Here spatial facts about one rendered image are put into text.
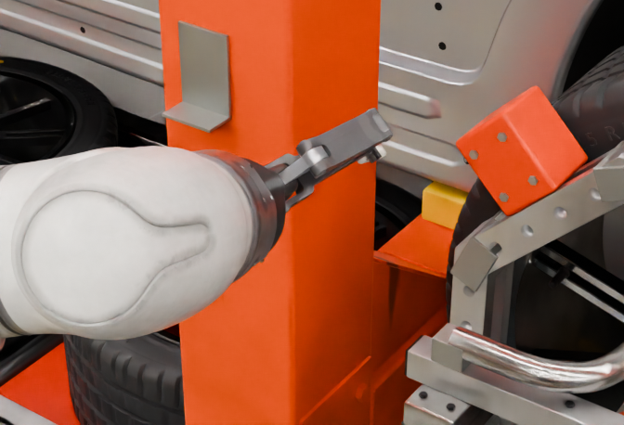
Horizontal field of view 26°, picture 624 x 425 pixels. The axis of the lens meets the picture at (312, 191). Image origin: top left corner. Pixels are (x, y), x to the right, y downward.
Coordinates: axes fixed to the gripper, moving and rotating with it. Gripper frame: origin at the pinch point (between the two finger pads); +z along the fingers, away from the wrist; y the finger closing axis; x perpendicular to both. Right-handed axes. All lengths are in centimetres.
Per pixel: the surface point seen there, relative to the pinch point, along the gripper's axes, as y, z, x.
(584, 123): 18.7, 29.4, -7.9
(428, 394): -4.1, 11.1, -20.2
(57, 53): -116, 261, 99
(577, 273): 8.5, 39.1, -20.3
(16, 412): -78, 74, 4
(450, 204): -7, 82, -6
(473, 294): -0.6, 32.3, -16.0
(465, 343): 1.8, 9.1, -18.0
